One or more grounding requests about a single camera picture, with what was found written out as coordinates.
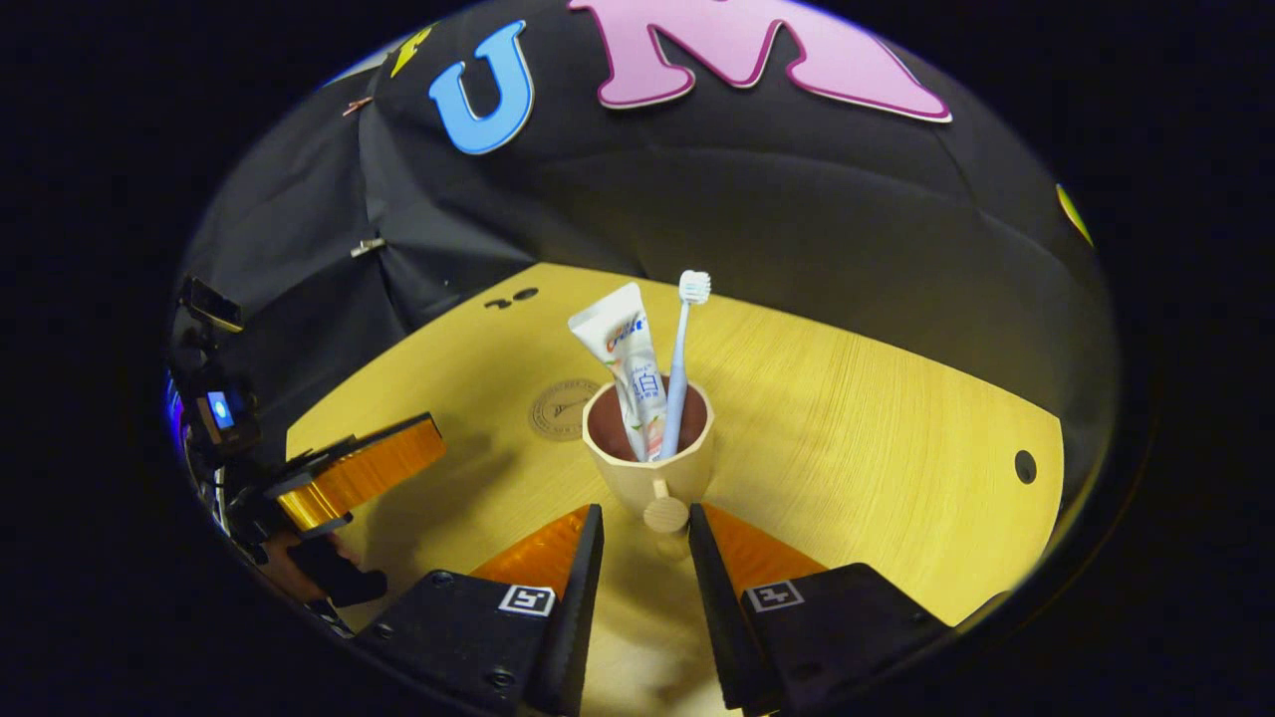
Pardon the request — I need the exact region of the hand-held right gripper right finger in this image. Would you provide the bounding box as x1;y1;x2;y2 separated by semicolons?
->
687;503;952;716

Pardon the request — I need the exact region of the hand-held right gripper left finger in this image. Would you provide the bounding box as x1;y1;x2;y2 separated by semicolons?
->
354;503;606;716

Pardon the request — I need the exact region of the beige cup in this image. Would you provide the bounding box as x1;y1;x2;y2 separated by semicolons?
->
582;378;716;535

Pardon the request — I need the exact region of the round brown coaster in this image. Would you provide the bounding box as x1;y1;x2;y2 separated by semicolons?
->
528;377;605;443

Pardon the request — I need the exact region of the light blue toothbrush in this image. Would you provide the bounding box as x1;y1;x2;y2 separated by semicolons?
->
659;270;712;460

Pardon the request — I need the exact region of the white toothpaste tube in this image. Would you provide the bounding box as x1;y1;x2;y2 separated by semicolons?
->
568;282;668;463

